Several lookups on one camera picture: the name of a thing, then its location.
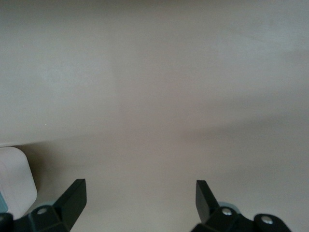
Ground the pale pink box base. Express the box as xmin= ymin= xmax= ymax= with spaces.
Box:
xmin=0 ymin=143 xmax=38 ymax=217

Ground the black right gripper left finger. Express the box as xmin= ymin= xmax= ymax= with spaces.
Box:
xmin=0 ymin=178 xmax=87 ymax=232

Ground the grey box latch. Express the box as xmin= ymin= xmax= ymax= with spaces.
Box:
xmin=0 ymin=190 xmax=9 ymax=214

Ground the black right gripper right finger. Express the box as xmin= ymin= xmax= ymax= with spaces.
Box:
xmin=190 ymin=180 xmax=289 ymax=232

